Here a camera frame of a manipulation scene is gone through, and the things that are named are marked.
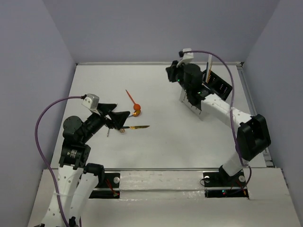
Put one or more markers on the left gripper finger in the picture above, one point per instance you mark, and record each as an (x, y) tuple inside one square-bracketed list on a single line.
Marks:
[(104, 109), (118, 118)]

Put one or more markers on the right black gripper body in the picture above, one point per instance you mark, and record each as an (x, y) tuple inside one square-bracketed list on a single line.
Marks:
[(177, 74)]

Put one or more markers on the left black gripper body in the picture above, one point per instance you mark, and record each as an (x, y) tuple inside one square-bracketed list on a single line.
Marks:
[(105, 118)]

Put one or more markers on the gold metal knife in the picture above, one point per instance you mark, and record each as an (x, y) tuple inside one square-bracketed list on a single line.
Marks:
[(136, 127)]

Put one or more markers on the gold chopstick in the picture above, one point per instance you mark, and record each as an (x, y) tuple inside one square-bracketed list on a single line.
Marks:
[(209, 71)]

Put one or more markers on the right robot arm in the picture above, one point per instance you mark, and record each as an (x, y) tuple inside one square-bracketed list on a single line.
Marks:
[(250, 132)]

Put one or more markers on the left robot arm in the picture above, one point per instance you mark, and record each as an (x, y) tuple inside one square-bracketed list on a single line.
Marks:
[(77, 178)]

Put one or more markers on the gold metal spoon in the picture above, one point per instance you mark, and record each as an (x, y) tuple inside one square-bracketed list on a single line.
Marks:
[(135, 114)]

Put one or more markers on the orange plastic spoon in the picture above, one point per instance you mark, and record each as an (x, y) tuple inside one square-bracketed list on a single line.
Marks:
[(136, 106)]

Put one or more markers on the black utensil container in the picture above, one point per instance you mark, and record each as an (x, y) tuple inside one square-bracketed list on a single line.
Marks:
[(218, 85)]

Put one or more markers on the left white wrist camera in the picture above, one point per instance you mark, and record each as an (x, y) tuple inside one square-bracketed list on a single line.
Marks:
[(90, 101)]

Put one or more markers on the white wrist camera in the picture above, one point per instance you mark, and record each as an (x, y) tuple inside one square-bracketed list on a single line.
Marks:
[(186, 56), (90, 101)]

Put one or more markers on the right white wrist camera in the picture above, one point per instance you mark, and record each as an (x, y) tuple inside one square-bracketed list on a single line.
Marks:
[(186, 56)]

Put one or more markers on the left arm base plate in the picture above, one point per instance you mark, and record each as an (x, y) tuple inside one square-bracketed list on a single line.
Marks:
[(109, 188)]

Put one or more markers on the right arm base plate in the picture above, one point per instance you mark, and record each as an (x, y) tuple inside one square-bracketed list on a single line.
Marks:
[(215, 187)]

